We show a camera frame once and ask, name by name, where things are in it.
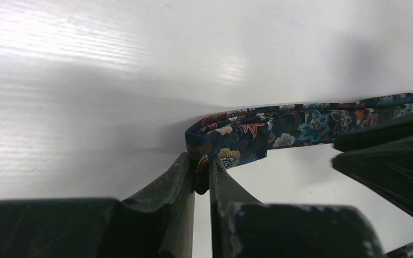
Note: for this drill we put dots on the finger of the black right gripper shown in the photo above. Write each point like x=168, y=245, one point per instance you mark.
x=381, y=158

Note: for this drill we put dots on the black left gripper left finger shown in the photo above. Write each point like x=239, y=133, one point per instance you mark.
x=157, y=221

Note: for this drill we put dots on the navy floral tie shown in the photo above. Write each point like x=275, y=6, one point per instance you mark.
x=242, y=136

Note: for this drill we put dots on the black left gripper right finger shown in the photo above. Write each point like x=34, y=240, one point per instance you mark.
x=242, y=226

